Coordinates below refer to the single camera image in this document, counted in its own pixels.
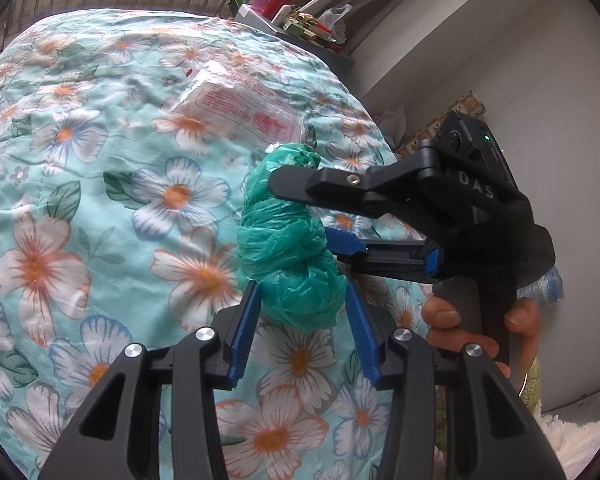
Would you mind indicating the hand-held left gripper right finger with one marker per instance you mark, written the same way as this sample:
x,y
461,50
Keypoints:
x,y
362,340

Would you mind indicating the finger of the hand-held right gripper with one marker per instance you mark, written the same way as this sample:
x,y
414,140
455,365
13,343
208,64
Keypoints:
x,y
330,182
375,257

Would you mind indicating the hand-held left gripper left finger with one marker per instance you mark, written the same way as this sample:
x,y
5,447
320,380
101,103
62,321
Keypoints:
x,y
242,340

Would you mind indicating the green plastic bag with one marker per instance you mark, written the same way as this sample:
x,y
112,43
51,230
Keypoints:
x,y
280,255

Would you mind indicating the person's right hand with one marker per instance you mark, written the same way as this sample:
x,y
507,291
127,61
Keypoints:
x,y
447,320

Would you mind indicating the white plastic bag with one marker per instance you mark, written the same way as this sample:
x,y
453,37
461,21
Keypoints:
x,y
392,122

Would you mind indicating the clear red printed plastic bag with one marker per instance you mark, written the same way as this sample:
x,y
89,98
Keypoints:
x,y
230,105

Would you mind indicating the green gold boxes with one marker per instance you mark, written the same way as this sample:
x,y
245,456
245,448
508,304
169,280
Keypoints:
x,y
302,25

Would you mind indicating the yellow green cloth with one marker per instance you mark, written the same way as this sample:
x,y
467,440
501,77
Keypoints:
x,y
531,385

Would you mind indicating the small white bottle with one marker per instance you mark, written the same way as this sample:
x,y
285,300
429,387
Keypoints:
x,y
284,13

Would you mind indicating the floral turquoise blanket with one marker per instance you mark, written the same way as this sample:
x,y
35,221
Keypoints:
x,y
105,210

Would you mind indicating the white fluffy cloth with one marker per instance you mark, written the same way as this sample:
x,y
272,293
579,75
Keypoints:
x,y
570,442

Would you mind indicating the patterned wall border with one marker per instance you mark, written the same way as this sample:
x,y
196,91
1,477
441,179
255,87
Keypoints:
x,y
460,105

